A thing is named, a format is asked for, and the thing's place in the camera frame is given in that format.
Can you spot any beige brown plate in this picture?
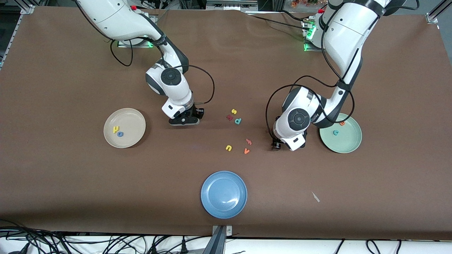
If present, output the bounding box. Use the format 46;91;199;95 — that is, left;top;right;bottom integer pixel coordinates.
103;108;146;149

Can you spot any brown table cover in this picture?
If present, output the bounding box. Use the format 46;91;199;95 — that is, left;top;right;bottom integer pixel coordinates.
0;6;452;241

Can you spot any green plate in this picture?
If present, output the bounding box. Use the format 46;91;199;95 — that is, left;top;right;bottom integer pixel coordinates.
319;113;363;154

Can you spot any blue plate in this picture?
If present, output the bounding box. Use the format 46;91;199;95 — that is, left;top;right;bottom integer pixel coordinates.
201;171;248;219

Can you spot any silver device box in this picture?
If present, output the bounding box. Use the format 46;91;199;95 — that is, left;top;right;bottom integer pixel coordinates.
206;0;259;11

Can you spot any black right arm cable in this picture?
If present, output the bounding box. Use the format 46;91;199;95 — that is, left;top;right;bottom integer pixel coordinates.
109;0;215;105

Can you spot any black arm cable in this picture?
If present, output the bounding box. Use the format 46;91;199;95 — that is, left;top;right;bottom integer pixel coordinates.
265;14;355;141
109;0;215;105

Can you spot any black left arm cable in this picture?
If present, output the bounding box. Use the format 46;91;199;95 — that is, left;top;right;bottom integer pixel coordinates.
265;14;355;141

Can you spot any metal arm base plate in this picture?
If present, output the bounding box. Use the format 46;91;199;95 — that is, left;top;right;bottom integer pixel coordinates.
117;15;156;48
303;19;324;53

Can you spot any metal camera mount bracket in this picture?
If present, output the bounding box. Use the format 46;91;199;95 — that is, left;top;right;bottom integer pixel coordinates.
202;225;233;254

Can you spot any black base cable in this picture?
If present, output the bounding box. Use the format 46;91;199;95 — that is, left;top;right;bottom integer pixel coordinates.
281;10;305;23
246;13;313;32

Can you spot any aluminium frame profile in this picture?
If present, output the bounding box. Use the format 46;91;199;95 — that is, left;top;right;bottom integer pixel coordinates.
0;5;35;69
426;0;452;24

